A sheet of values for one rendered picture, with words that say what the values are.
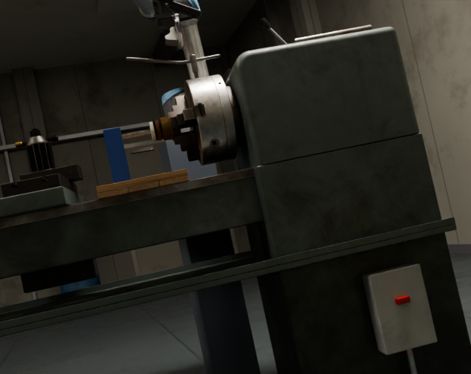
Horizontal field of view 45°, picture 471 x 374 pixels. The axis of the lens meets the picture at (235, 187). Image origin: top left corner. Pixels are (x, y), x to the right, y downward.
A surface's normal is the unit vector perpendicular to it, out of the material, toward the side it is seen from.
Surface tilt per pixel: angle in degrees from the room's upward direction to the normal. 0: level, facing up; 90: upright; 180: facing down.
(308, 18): 90
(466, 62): 90
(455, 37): 90
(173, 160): 90
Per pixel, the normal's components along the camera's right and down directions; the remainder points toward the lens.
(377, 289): 0.14, -0.07
